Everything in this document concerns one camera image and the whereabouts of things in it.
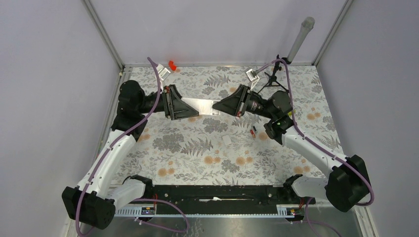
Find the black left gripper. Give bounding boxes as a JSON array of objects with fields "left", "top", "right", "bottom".
[{"left": 137, "top": 84, "right": 200, "bottom": 119}]

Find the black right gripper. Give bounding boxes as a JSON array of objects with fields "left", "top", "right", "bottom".
[{"left": 212, "top": 84, "right": 275, "bottom": 120}]

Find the white battery cover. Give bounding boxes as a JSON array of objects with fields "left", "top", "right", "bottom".
[{"left": 222, "top": 135, "right": 232, "bottom": 146}]

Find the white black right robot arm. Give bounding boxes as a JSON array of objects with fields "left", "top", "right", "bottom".
[{"left": 212, "top": 85, "right": 375, "bottom": 212}]

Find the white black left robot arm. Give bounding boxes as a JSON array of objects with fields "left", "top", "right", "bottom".
[{"left": 62, "top": 80, "right": 199, "bottom": 236}]

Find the small red plastic block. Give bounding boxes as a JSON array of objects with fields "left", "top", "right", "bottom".
[{"left": 168, "top": 60, "right": 177, "bottom": 71}]

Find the black mini tripod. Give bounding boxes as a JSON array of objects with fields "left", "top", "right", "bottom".
[{"left": 257, "top": 54, "right": 289, "bottom": 93}]

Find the floral patterned table mat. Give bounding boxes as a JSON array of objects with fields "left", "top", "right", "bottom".
[{"left": 112, "top": 66, "right": 342, "bottom": 185}]

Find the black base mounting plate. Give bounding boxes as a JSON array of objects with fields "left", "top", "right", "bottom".
[{"left": 140, "top": 185, "right": 316, "bottom": 209}]

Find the grey metal pole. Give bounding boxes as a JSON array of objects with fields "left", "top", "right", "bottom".
[{"left": 287, "top": 16, "right": 315, "bottom": 64}]

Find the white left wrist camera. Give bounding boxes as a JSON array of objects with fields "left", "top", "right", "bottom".
[{"left": 156, "top": 64, "right": 171, "bottom": 81}]

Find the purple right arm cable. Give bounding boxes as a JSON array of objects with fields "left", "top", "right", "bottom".
[{"left": 255, "top": 58, "right": 375, "bottom": 237}]

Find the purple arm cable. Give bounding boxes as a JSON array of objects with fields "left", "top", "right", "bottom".
[
  {"left": 255, "top": 58, "right": 375, "bottom": 237},
  {"left": 75, "top": 57, "right": 191, "bottom": 237}
]

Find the white slotted cable duct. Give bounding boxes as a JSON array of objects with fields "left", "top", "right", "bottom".
[{"left": 114, "top": 203, "right": 305, "bottom": 218}]

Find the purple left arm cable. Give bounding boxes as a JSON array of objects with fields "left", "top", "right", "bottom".
[{"left": 75, "top": 57, "right": 191, "bottom": 237}]

